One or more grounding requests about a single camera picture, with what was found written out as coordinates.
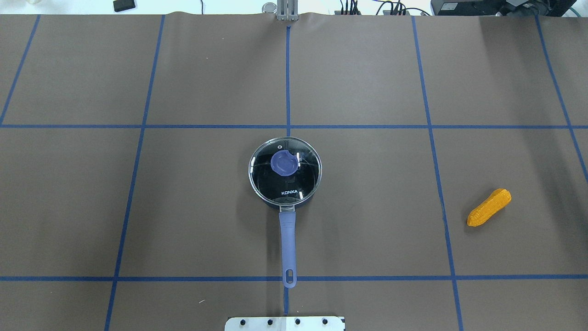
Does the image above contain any yellow corn cob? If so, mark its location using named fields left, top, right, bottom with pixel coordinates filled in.
left=466, top=188, right=512, bottom=228

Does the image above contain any black monitor stand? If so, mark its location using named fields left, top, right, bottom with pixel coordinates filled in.
left=430, top=0, right=576, bottom=17

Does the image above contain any dark blue saucepan purple handle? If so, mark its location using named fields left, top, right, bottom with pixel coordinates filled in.
left=248, top=137, right=323, bottom=289

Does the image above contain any glass pot lid purple knob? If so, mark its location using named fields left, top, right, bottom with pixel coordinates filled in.
left=248, top=137, right=323, bottom=208

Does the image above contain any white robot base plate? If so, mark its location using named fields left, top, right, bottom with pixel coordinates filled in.
left=224, top=316, right=346, bottom=331

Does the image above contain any aluminium frame post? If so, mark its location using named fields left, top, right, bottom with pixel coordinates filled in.
left=277, top=0, right=300, bottom=22

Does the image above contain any small black box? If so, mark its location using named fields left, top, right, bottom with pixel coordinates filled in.
left=112, top=0, right=136, bottom=13

